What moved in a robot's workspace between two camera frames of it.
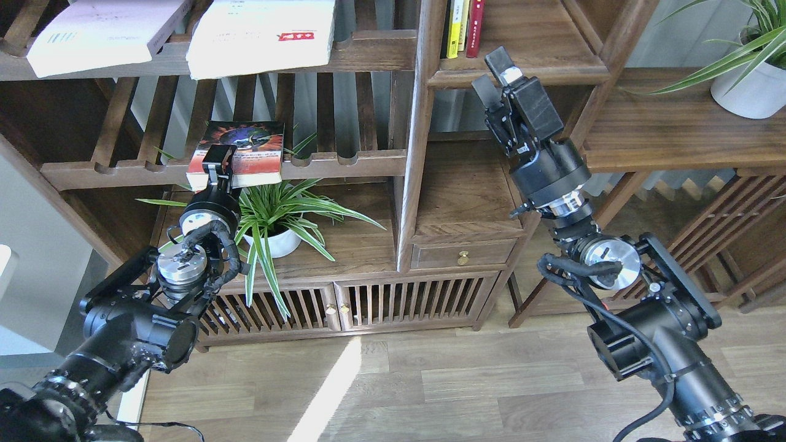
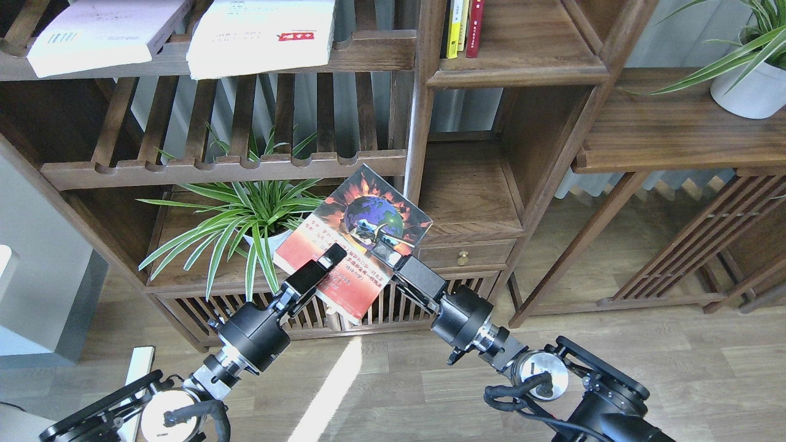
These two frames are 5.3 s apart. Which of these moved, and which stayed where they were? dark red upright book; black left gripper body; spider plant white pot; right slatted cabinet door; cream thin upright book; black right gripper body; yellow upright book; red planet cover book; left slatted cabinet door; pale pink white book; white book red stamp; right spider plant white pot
Moved: black right gripper body; black left gripper body; red planet cover book
Stayed: pale pink white book; right slatted cabinet door; cream thin upright book; yellow upright book; dark red upright book; right spider plant white pot; spider plant white pot; white book red stamp; left slatted cabinet door
